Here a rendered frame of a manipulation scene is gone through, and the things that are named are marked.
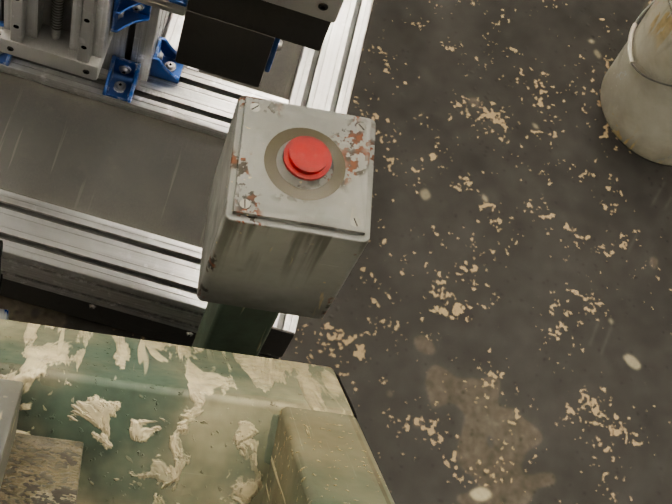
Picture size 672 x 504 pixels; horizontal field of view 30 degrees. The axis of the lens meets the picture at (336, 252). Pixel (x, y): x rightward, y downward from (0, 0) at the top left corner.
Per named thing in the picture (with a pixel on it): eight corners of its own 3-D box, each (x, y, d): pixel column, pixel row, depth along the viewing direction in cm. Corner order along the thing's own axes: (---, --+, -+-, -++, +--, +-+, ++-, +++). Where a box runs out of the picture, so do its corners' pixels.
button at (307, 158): (328, 150, 104) (334, 138, 102) (325, 192, 102) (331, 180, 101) (281, 142, 103) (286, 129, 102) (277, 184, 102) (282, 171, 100)
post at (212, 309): (191, 456, 186) (297, 234, 120) (187, 496, 183) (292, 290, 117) (151, 451, 184) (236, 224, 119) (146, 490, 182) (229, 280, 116)
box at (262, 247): (329, 212, 122) (378, 115, 106) (321, 324, 117) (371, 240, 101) (208, 191, 120) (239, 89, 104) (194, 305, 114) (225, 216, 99)
